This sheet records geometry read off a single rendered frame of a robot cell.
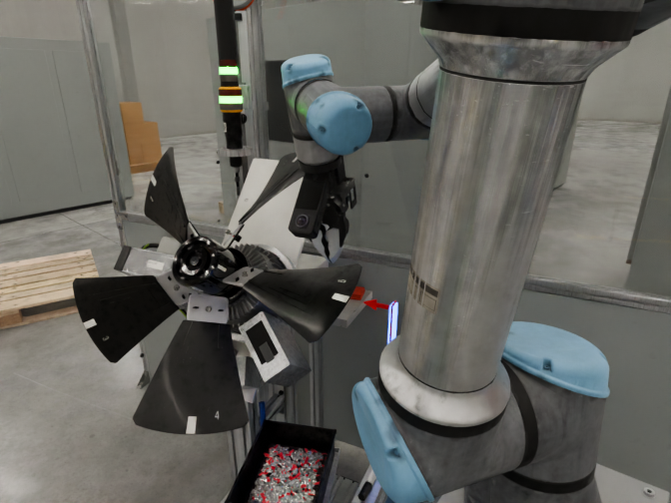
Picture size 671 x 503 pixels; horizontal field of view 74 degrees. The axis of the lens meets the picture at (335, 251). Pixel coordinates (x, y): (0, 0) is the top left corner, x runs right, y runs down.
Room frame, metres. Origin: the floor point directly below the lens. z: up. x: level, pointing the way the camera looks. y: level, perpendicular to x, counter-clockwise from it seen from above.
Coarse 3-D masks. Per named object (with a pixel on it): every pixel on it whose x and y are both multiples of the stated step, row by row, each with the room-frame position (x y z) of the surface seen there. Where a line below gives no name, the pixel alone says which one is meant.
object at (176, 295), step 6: (168, 270) 0.94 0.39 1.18; (162, 276) 0.94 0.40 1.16; (162, 282) 0.94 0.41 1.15; (168, 282) 0.94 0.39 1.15; (174, 282) 0.94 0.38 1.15; (168, 288) 0.94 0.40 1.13; (180, 288) 0.94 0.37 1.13; (186, 288) 0.95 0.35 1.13; (168, 294) 0.94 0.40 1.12; (174, 294) 0.95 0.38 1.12; (180, 294) 0.95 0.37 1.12; (186, 294) 0.95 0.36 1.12; (174, 300) 0.95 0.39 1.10; (180, 300) 0.95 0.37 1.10; (186, 300) 0.95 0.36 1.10
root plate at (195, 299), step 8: (192, 296) 0.88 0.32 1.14; (200, 296) 0.89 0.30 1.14; (208, 296) 0.90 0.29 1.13; (216, 296) 0.91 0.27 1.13; (192, 304) 0.87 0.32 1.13; (200, 304) 0.88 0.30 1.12; (208, 304) 0.89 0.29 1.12; (216, 304) 0.90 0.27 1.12; (224, 304) 0.90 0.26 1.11; (192, 312) 0.86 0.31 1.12; (200, 312) 0.87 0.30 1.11; (208, 312) 0.88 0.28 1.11; (216, 312) 0.88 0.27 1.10; (224, 312) 0.89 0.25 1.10; (200, 320) 0.86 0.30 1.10; (208, 320) 0.86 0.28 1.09; (216, 320) 0.87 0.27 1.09; (224, 320) 0.88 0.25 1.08
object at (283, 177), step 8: (280, 160) 1.17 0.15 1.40; (280, 168) 1.12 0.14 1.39; (288, 168) 1.06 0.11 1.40; (296, 168) 1.02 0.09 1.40; (272, 176) 1.13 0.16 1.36; (280, 176) 1.04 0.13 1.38; (288, 176) 1.01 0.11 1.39; (296, 176) 0.98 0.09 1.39; (272, 184) 1.03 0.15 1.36; (280, 184) 1.00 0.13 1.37; (288, 184) 0.97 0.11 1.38; (264, 192) 1.03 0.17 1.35; (272, 192) 0.99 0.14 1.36; (280, 192) 0.96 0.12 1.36; (264, 200) 0.98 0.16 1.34; (256, 208) 0.97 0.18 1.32; (248, 216) 0.96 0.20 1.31; (240, 224) 0.99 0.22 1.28
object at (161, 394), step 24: (192, 336) 0.82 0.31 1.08; (216, 336) 0.84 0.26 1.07; (168, 360) 0.78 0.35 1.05; (192, 360) 0.79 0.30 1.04; (216, 360) 0.81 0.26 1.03; (168, 384) 0.75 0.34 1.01; (192, 384) 0.76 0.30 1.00; (216, 384) 0.77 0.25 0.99; (240, 384) 0.79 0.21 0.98; (144, 408) 0.71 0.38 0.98; (168, 408) 0.72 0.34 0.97; (192, 408) 0.73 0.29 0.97; (240, 408) 0.75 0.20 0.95; (168, 432) 0.69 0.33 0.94; (216, 432) 0.71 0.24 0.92
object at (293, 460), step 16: (272, 448) 0.76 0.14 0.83; (288, 448) 0.76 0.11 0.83; (304, 448) 0.76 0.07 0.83; (272, 464) 0.71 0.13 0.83; (288, 464) 0.71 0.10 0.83; (304, 464) 0.71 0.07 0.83; (320, 464) 0.71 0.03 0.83; (256, 480) 0.67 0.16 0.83; (272, 480) 0.67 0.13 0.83; (288, 480) 0.67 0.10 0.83; (304, 480) 0.67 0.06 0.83; (320, 480) 0.68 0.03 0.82; (256, 496) 0.63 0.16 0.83; (272, 496) 0.64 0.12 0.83; (288, 496) 0.64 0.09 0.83; (304, 496) 0.64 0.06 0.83
